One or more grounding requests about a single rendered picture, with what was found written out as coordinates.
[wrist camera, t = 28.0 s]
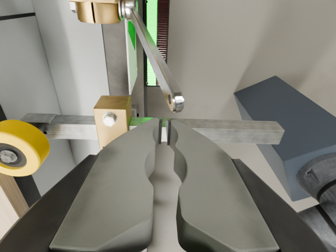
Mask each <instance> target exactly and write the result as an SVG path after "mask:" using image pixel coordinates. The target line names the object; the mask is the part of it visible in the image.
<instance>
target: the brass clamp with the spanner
mask: <svg viewBox="0 0 336 252"><path fill-rule="evenodd" d="M68 1H69V5H70V9H71V11H72V12H73V13H77V18H78V20H80V22H83V23H91V24H94V23H96V24H116V23H120V21H122V20H121V19H120V15H119V0H68Z"/></svg>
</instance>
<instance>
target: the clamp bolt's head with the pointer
mask: <svg viewBox="0 0 336 252"><path fill-rule="evenodd" d="M134 7H135V9H136V11H137V12H138V2H137V0H134ZM118 11H119V17H120V19H121V20H123V19H126V16H125V0H118Z"/></svg>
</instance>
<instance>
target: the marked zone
mask: <svg viewBox="0 0 336 252"><path fill-rule="evenodd" d="M128 33H129V36H130V39H131V42H132V44H133V47H134V50H135V42H136V29H135V27H134V24H133V23H132V22H131V21H128Z"/></svg>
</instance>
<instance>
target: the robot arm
mask: <svg viewBox="0 0 336 252"><path fill-rule="evenodd" d="M162 124H163V119H162V118H159V117H153V118H151V119H149V120H147V121H146V122H144V123H142V124H140V125H138V126H136V127H135V128H133V129H131V130H129V131H127V132H125V133H124V134H122V135H120V136H119V137H117V138H116V139H114V140H113V141H111V142H110V143H109V144H107V145H106V146H105V147H104V148H103V149H102V150H101V151H99V152H98V153H97V154H96V155H95V154H89V155H88V156H87V157H86V158H85V159H84V160H83V161H81V162H80V163H79V164H78V165H77V166H76V167H75V168H73V169H72V170H71V171H70V172H69V173H68V174H67V175H66V176H64V177H63V178H62V179H61V180H60V181H59V182H58V183H56V184H55V185H54V186H53V187H52V188H51V189H50V190H49V191H47V192H46V193H45V194H44V195H43V196H42V197H41V198H40V199H38V200H37V201H36V202H35V203H34V204H33V205H32V206H31V207H30V208H29V209H28V210H27V211H26V212H25V213H24V214H23V215H22V216H21V217H20V218H19V219H18V220H17V221H16V222H15V223H14V224H13V225H12V226H11V228H10V229H9V230H8V231H7V232H6V233H5V235H4V236H3V237H2V238H1V240H0V252H142V251H143V250H145V249H146V248H147V247H148V246H149V245H150V243H151V240H152V231H153V218H154V187H153V185H152V184H151V182H150V181H149V179H148V178H149V176H150V175H151V174H152V172H153V171H154V170H155V163H156V147H157V146H158V145H159V144H161V142H162ZM166 138H167V146H170V147H171V148H172V150H173V151H174V165H173V170H174V172H175V173H176V174H177V176H178V177H179V179H180V180H181V183H182V184H181V186H180V187H179V190H178V200H177V209H176V227H177V239H178V243H179V245H180V246H181V248H182V249H183V250H185V251H186V252H336V153H328V154H324V155H321V156H318V157H316V158H314V159H312V160H311V161H309V162H308V163H306V164H305V165H304V166H303V167H302V168H301V169H300V171H299V172H298V174H297V177H296V182H297V184H298V185H299V187H300V188H301V189H302V190H303V191H304V192H305V193H307V194H308V195H310V196H311V197H313V198H314V199H316V200H317V201H318V203H319V204H317V205H314V206H312V207H309V208H307V209H304V210H302V211H299V212H296V211H295V210H294V209H293V208H292V207H291V206H290V205H289V204H288V203H287V202H286V201H284V200H283V199H282V198H281V197H280V196H279V195H278V194H277V193H276V192H275V191H274V190H273V189H272V188H270V187H269V186H268V185H267V184H266V183H265V182H264V181H263V180H262V179H261V178H260V177H259V176H258V175H256V174H255V173H254V172H253V171H252V170H251V169H250V168H249V167H248V166H247V165H246V164H245V163H244V162H242V161H241V160H240V159H239V158H238V159H232V158H231V157H230V156H229V155H228V154H227V153H226V152H225V151H224V150H223V149H222V148H221V147H219V146H218V145H217V144H216V143H214V142H213V141H212V140H210V139H209V138H207V137H206V136H204V135H202V134H201V133H199V132H197V131H196V130H194V129H192V128H191V127H189V126H187V125H186V124H184V123H182V122H181V121H179V120H177V119H169V120H166Z"/></svg>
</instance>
